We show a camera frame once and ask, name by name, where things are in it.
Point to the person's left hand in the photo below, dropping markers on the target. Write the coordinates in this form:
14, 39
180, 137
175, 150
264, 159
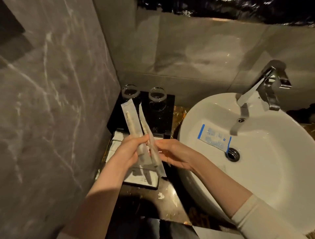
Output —
124, 154

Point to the person's right hand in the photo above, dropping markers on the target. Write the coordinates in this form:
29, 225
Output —
179, 155

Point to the person's right thumb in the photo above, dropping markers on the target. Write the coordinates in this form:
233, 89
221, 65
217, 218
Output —
165, 143

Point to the person's left thumb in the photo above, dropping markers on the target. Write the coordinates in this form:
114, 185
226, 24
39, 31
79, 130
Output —
137, 140

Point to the narrow clear toothbrush packet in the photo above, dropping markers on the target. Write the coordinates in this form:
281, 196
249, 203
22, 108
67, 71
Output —
146, 128

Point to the wide white toothbrush packet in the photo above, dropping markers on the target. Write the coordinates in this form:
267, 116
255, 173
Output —
130, 118

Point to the person's left forearm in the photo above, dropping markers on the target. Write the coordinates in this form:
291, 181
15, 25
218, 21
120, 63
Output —
96, 197

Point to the person's right forearm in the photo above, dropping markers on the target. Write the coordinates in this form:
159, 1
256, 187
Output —
236, 197

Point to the white folded amenity packet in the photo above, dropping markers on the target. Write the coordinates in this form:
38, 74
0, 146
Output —
115, 142

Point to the black amenity tray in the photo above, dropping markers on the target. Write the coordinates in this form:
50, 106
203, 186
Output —
160, 118

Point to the white flat amenity box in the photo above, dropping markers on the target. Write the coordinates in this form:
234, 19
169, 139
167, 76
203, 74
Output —
142, 178

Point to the clear drinking glass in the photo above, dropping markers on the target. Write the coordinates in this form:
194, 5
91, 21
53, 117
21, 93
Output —
157, 94
130, 91

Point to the blue-edged clear sachet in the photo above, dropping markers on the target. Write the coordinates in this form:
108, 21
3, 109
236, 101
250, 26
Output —
215, 137

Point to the chrome sink drain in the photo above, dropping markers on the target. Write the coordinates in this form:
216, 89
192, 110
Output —
232, 154

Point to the person's dark trousers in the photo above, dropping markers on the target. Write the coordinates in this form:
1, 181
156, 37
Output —
147, 227

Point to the white round sink basin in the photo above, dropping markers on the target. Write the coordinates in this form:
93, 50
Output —
265, 162

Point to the chrome faucet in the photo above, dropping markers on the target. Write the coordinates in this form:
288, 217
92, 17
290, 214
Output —
267, 85

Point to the dark mirror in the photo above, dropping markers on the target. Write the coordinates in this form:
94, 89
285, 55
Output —
233, 9

